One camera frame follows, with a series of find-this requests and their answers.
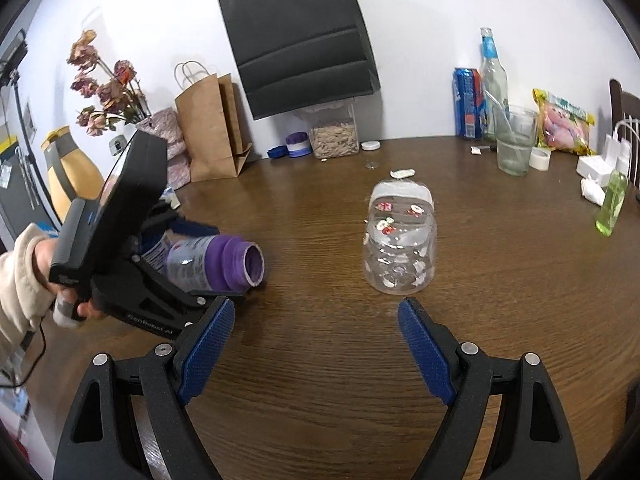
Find purple white supplement jar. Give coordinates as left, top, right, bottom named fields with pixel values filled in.
left=142, top=233, right=265, bottom=295

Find clear plastic jar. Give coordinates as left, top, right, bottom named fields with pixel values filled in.
left=362, top=180, right=437, bottom=296

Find left hand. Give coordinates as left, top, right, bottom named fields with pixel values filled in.
left=32, top=238, right=106, bottom=320

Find yellow thermos jug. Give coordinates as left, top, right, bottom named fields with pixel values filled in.
left=41, top=126, right=104, bottom=221

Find pink patterned vase wrap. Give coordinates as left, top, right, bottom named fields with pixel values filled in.
left=137, top=107, right=191, bottom=190

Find dried flower bouquet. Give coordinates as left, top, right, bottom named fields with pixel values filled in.
left=66, top=29, right=151, bottom=136

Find brown paper bag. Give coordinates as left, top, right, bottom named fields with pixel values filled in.
left=174, top=60, right=252, bottom=182

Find blue lid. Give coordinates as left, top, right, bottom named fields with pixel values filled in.
left=267, top=145, right=288, bottom=159

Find purple white lid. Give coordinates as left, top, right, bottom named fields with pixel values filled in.
left=285, top=131, right=312, bottom=158

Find white tape roll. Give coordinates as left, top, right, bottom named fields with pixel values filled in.
left=528, top=146, right=551, bottom=171

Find green spray bottle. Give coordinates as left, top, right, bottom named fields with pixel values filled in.
left=594, top=170, right=628, bottom=236

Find white small lid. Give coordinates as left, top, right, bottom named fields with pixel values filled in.
left=361, top=141, right=381, bottom=152

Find clear drinking glass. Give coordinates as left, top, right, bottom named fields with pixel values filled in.
left=492, top=106, right=538, bottom=177

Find clear container of seeds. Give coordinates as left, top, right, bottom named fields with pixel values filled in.
left=297, top=99, right=359, bottom=159

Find white charger box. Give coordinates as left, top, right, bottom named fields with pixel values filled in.
left=576, top=134, right=631, bottom=188

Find colourful candy bag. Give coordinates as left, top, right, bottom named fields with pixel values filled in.
left=533, top=89, right=596, bottom=156

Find blue snack can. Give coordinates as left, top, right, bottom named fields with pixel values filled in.
left=452, top=67, right=486, bottom=141

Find black paper bag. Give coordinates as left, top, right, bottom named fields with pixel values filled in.
left=218, top=0, right=381, bottom=119

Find clear glass bottle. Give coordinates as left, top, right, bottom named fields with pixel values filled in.
left=480, top=27, right=509, bottom=141

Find dark wooden chair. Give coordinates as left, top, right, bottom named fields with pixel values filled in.
left=608, top=79, right=640, bottom=190

